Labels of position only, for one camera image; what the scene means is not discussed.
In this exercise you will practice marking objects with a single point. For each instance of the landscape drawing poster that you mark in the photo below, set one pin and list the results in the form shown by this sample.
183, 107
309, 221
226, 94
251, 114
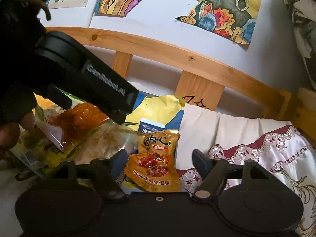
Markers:
232, 19

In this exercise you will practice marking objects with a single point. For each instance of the floral satin bedspread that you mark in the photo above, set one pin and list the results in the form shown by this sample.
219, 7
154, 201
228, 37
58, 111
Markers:
287, 155

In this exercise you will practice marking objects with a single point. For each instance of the metal tray with drawing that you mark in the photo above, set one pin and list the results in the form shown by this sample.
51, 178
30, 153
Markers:
167, 110

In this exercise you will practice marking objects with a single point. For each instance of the orange translucent packet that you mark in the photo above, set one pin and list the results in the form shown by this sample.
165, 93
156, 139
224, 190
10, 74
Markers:
67, 128

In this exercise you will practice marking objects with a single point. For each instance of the gold duck snack packet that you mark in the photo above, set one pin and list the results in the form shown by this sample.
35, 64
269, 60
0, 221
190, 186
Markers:
153, 167

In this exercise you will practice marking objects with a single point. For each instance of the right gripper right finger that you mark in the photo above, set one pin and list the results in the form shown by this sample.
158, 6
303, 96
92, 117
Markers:
214, 173

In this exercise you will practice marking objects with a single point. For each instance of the blue white sachet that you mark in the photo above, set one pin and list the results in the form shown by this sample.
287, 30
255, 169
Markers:
148, 126

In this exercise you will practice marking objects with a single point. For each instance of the white wall pipe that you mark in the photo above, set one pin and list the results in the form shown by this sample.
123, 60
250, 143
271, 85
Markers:
91, 13

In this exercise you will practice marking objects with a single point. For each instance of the clear pastry bag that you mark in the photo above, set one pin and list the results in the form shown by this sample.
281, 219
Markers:
105, 142

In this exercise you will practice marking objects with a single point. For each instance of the person left hand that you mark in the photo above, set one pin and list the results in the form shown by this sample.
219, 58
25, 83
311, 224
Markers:
10, 132

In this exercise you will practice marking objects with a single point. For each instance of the yellow snack bar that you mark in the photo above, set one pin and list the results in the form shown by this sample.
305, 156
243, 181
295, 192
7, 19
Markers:
41, 157

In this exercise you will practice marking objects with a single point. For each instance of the wooden bed rail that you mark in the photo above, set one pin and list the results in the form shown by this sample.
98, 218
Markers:
202, 76

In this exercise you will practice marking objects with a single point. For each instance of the floral hanging cloth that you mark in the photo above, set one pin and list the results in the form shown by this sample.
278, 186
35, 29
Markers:
302, 15

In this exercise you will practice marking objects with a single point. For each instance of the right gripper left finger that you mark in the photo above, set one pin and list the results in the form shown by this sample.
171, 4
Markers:
101, 171

